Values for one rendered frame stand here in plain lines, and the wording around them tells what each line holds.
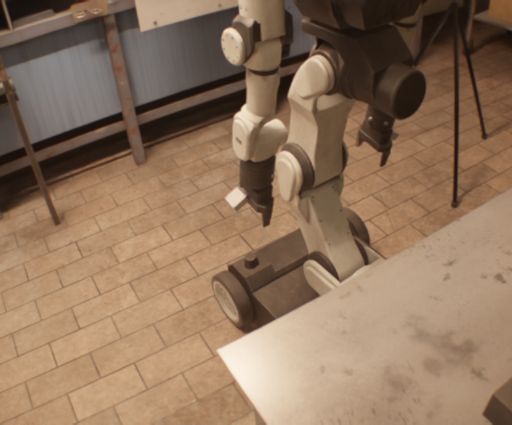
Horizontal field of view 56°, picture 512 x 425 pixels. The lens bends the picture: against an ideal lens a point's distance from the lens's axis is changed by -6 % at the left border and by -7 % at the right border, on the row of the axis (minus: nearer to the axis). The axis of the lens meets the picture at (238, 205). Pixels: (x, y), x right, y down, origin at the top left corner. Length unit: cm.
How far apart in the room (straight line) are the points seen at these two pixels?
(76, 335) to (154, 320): 29
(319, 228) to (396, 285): 73
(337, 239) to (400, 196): 87
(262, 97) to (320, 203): 49
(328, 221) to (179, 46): 139
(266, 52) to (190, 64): 162
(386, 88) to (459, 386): 62
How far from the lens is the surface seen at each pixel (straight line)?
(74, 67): 246
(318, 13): 112
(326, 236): 152
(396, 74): 109
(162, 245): 218
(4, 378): 196
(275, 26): 103
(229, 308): 182
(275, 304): 166
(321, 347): 72
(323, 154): 140
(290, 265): 176
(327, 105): 130
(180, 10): 234
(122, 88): 250
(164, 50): 258
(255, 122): 114
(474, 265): 86
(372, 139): 157
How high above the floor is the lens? 144
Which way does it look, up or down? 38 degrees down
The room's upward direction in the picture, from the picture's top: 7 degrees counter-clockwise
